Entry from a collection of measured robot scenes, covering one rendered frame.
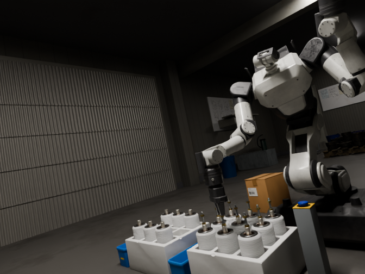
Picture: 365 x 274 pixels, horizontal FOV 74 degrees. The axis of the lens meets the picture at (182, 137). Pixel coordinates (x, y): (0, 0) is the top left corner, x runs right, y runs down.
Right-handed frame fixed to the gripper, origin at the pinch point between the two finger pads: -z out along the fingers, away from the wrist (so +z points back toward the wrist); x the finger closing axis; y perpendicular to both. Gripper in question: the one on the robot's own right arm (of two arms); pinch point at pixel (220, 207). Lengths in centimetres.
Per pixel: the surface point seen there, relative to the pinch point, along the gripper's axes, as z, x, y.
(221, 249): -16.5, -2.6, 4.0
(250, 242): -12.7, -14.1, -4.5
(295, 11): 220, 207, -262
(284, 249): -21.4, -9.3, -21.5
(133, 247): -22, 51, 42
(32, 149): 80, 269, 163
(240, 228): -12.0, 1.9, -8.4
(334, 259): -36, -2, -50
